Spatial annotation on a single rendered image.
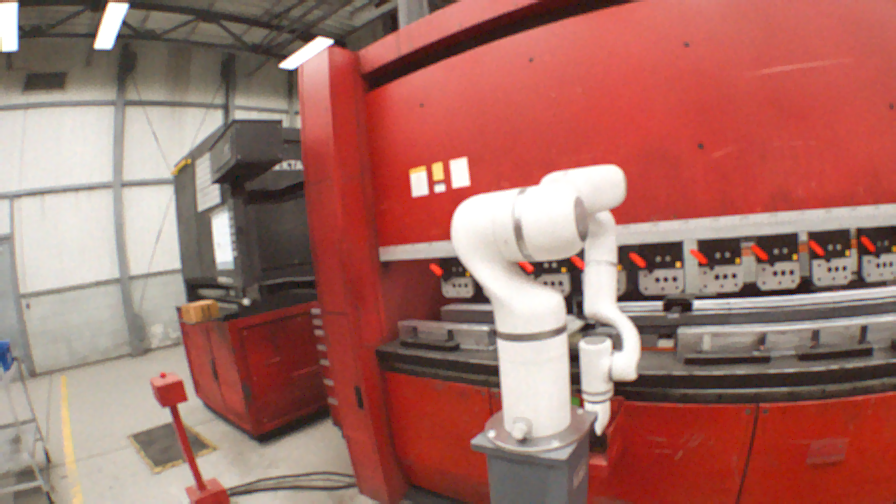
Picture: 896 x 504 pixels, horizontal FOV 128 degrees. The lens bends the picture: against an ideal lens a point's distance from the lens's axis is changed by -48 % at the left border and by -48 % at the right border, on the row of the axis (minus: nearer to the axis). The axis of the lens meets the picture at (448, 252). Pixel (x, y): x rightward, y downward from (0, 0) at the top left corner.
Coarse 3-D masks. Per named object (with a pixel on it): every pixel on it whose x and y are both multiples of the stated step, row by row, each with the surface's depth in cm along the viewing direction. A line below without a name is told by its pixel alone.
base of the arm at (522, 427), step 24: (504, 360) 67; (528, 360) 64; (552, 360) 64; (504, 384) 67; (528, 384) 64; (552, 384) 64; (504, 408) 69; (528, 408) 64; (552, 408) 64; (576, 408) 73; (504, 432) 68; (528, 432) 64; (552, 432) 64; (576, 432) 64
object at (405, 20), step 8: (400, 0) 177; (408, 0) 175; (416, 0) 175; (424, 0) 178; (400, 8) 178; (408, 8) 176; (416, 8) 176; (424, 8) 178; (400, 16) 179; (408, 16) 176; (416, 16) 176; (424, 16) 177; (400, 24) 180; (408, 24) 176
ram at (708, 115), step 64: (704, 0) 95; (768, 0) 81; (832, 0) 65; (448, 64) 158; (512, 64) 141; (576, 64) 127; (640, 64) 114; (704, 64) 101; (768, 64) 87; (832, 64) 72; (384, 128) 183; (448, 128) 162; (512, 128) 145; (576, 128) 131; (640, 128) 118; (704, 128) 105; (768, 128) 92; (832, 128) 77; (384, 192) 187; (448, 192) 166; (640, 192) 121; (704, 192) 108; (768, 192) 95; (832, 192) 81; (384, 256) 192
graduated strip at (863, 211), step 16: (832, 208) 81; (848, 208) 77; (864, 208) 73; (880, 208) 69; (640, 224) 122; (656, 224) 119; (672, 224) 115; (688, 224) 112; (704, 224) 109; (720, 224) 106; (736, 224) 102; (752, 224) 99
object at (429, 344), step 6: (402, 342) 185; (408, 342) 182; (414, 342) 180; (420, 342) 178; (426, 342) 177; (432, 342) 176; (438, 342) 175; (450, 342) 172; (456, 342) 171; (420, 348) 179; (426, 348) 176; (432, 348) 174; (438, 348) 172; (444, 348) 170; (450, 348) 168; (456, 348) 170
